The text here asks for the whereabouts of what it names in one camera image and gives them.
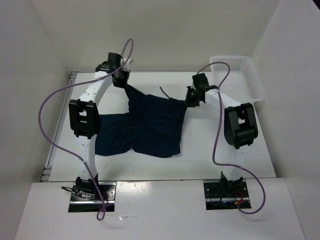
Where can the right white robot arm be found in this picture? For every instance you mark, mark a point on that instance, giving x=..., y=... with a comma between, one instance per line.
x=238, y=123

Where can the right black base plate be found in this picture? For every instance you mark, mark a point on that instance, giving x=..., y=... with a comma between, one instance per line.
x=218, y=199

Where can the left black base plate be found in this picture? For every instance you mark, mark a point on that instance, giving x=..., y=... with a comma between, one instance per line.
x=81, y=202

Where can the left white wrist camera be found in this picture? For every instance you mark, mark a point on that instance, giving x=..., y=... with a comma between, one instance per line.
x=126, y=62

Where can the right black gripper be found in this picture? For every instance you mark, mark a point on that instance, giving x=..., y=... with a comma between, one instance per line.
x=189, y=103

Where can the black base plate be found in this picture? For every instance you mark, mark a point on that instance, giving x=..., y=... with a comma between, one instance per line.
x=81, y=202
x=218, y=199

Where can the navy blue shorts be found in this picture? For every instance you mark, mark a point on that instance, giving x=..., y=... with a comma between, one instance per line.
x=152, y=126

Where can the white plastic basket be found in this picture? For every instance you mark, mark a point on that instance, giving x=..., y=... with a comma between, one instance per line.
x=240, y=77

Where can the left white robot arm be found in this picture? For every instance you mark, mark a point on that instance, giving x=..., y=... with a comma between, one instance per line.
x=85, y=121

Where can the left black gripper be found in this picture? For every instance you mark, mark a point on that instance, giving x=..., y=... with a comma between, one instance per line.
x=124, y=83

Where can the aluminium table edge rail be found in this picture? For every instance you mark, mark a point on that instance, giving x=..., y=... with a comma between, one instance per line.
x=57, y=133

